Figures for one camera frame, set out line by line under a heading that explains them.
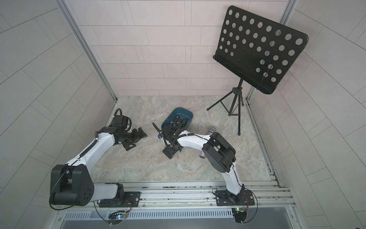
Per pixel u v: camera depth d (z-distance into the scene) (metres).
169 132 0.71
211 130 0.94
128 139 0.71
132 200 0.70
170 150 0.79
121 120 0.67
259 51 0.63
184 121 1.01
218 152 0.49
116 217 0.66
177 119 1.02
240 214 0.68
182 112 1.04
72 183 0.40
